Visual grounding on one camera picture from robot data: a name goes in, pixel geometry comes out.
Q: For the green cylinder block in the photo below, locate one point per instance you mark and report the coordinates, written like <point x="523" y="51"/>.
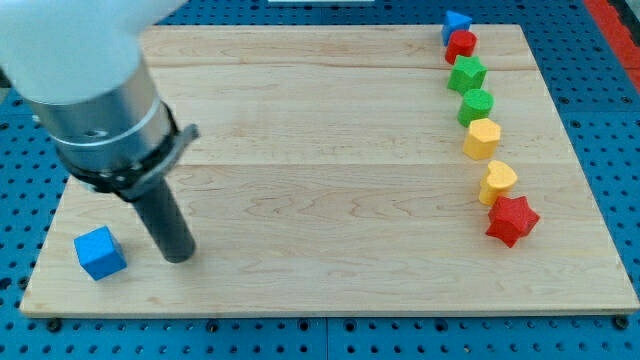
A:
<point x="476" y="104"/>

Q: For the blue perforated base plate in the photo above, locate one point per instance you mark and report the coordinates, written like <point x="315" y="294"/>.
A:
<point x="588" y="52"/>

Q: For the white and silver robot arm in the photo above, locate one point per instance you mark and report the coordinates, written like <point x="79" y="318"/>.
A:
<point x="80" y="67"/>

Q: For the blue triangle block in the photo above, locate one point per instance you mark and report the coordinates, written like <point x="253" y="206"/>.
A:
<point x="452" y="22"/>

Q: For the yellow hexagon block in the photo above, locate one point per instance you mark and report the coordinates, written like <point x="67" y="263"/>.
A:
<point x="482" y="139"/>

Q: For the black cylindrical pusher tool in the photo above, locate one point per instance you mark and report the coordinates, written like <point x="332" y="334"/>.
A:
<point x="165" y="223"/>

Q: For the red cylinder block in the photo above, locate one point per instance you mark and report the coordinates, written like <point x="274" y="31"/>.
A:
<point x="461" y="43"/>

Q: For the red star block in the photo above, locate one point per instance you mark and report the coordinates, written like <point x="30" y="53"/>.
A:
<point x="511" y="219"/>

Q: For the wooden board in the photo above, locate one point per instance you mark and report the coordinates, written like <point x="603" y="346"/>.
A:
<point x="329" y="180"/>

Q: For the green star block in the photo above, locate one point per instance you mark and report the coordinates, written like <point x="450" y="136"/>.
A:
<point x="466" y="74"/>

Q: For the yellow heart block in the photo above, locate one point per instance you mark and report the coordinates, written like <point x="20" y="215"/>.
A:
<point x="498" y="179"/>

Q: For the blue cube block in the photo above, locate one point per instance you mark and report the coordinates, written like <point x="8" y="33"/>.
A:
<point x="99" y="253"/>

